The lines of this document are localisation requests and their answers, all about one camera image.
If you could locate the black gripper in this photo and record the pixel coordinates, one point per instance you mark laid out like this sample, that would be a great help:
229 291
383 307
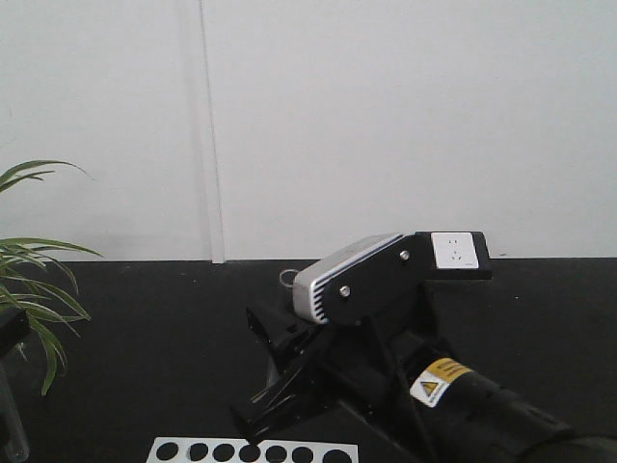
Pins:
385 369

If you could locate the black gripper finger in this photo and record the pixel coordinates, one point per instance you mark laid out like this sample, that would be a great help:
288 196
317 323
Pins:
13 328

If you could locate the short clear test tube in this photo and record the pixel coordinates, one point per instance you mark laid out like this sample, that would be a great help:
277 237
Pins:
14 441

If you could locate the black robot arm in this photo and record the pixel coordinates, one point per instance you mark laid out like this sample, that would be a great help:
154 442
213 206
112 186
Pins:
498 426

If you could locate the green spider plant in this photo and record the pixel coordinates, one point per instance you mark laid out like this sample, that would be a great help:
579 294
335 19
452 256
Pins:
42 302

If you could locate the white test tube rack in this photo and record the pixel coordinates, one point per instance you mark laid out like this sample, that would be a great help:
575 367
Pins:
208 449

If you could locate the black wedge power socket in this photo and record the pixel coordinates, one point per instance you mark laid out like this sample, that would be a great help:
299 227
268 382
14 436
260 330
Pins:
458 256

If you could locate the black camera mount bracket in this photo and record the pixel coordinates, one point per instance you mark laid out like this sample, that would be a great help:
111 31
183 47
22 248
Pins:
369 286

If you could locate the white wall cable duct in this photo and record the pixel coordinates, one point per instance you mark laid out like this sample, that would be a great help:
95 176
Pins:
193 47

